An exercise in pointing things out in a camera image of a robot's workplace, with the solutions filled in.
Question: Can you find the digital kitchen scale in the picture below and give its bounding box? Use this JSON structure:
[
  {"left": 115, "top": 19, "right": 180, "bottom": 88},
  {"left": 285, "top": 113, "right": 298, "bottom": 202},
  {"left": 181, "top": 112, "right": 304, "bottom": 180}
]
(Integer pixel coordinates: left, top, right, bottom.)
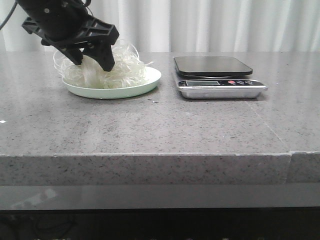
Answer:
[{"left": 173, "top": 56, "right": 268, "bottom": 100}]

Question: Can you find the black cable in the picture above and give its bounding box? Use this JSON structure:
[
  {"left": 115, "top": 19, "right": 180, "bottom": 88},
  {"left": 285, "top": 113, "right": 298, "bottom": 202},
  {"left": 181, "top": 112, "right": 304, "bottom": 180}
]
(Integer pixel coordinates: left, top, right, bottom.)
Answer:
[{"left": 0, "top": 0, "right": 18, "bottom": 31}]

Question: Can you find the white vermicelli noodle bundle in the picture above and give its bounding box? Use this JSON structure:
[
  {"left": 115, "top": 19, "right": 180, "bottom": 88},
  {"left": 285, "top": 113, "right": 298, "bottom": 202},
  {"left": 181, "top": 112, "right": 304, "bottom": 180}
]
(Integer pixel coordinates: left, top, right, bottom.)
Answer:
[{"left": 53, "top": 39, "right": 147, "bottom": 89}]

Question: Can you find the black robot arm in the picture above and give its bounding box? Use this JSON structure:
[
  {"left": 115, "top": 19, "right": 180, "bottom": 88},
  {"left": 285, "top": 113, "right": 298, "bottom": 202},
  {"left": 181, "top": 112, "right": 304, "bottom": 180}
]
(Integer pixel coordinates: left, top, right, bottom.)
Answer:
[{"left": 17, "top": 0, "right": 119, "bottom": 72}]

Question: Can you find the light green round plate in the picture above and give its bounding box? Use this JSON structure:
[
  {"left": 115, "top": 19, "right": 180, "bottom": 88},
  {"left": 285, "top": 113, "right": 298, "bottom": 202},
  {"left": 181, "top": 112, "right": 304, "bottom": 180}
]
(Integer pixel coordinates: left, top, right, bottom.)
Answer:
[{"left": 62, "top": 66, "right": 162, "bottom": 100}]

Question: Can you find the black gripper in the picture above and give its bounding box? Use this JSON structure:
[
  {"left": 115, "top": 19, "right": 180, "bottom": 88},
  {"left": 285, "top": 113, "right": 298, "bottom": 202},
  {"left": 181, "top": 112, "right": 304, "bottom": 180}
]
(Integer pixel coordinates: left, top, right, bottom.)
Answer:
[{"left": 22, "top": 12, "right": 119, "bottom": 72}]

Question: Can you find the white pleated curtain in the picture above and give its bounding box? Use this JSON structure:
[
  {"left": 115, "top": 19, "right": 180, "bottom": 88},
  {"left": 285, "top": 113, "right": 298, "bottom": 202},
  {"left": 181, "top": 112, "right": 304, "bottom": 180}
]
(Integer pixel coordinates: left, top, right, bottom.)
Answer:
[{"left": 0, "top": 0, "right": 320, "bottom": 53}]

